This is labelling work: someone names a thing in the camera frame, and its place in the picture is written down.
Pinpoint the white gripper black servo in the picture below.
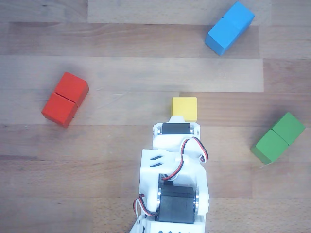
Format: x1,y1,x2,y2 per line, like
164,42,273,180
152,116,202,150

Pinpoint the small yellow wooden cube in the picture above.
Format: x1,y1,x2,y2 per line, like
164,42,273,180
171,96,198,123

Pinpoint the green wooden block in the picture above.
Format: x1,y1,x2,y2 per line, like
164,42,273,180
250,111,306,165

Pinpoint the blue wooden block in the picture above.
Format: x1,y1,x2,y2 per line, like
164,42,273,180
205,0,255,57

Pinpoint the red wooden block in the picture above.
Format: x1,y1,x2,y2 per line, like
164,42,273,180
40,71,90,129

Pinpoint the gripper servo wire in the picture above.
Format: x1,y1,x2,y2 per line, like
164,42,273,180
161,136,210,182

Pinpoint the forearm servo wire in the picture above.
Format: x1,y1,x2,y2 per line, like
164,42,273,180
132,193,157,223

